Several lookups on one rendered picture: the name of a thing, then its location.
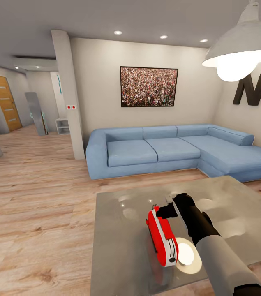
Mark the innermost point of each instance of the picture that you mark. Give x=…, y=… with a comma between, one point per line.
x=147, y=86

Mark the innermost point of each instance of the coffee table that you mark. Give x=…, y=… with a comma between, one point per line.
x=124, y=262

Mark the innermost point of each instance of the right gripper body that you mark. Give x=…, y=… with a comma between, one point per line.
x=166, y=212

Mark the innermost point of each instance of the room light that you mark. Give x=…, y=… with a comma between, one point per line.
x=245, y=36

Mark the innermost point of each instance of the door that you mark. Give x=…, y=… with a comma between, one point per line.
x=8, y=106

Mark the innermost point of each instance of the radio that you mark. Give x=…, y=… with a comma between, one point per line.
x=163, y=239

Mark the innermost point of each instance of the sofa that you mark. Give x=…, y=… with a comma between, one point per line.
x=133, y=151

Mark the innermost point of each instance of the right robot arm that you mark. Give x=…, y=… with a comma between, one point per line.
x=228, y=275

